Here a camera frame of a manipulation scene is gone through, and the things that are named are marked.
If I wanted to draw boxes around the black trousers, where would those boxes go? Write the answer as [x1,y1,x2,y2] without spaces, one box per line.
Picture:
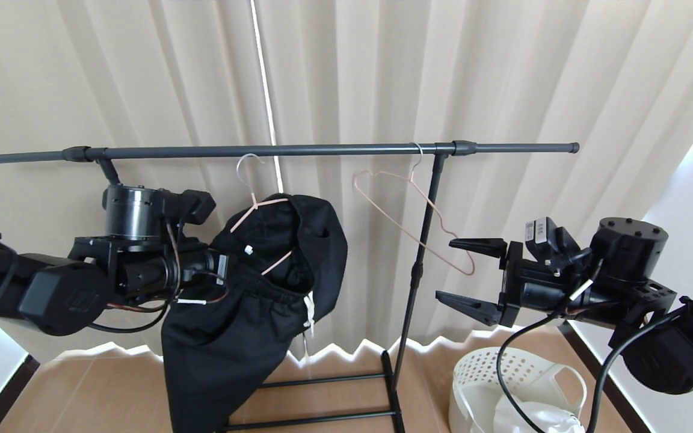
[161,192,348,433]

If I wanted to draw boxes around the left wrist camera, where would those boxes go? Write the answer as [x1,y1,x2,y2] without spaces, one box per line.
[163,189,217,241]

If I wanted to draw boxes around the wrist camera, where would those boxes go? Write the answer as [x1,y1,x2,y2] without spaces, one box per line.
[525,218,583,272]
[163,189,217,241]

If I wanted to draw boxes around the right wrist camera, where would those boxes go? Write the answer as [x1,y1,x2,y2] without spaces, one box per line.
[525,218,583,272]

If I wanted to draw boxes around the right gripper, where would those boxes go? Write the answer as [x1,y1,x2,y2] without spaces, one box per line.
[436,238,591,328]

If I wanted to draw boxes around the beige curtain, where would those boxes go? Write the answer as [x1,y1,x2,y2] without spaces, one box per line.
[0,0,693,361]

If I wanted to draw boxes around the white laundry basket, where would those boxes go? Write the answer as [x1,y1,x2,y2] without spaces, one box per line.
[449,347,588,433]

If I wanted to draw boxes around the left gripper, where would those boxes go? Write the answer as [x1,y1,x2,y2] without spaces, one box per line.
[169,248,230,292]

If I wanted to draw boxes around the pink clothes hanger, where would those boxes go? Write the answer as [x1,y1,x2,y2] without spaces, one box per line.
[353,143,476,276]
[229,153,294,277]

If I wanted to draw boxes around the black clothes rack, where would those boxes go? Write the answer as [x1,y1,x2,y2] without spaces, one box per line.
[0,140,581,433]

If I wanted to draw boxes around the white garment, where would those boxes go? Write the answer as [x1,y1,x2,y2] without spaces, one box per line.
[494,394,585,433]

